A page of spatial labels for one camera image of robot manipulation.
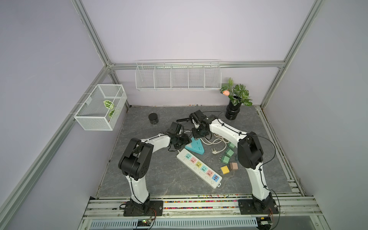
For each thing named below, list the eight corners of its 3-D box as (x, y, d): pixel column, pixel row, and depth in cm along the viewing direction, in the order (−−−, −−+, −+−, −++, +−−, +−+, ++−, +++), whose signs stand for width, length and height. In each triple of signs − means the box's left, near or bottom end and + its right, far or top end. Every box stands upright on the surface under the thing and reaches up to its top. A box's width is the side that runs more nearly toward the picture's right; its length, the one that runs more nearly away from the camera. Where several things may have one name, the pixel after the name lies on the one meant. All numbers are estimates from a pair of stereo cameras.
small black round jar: (148, 124, 112) (147, 120, 108) (150, 116, 117) (149, 112, 114) (157, 124, 112) (156, 120, 108) (159, 116, 117) (158, 112, 114)
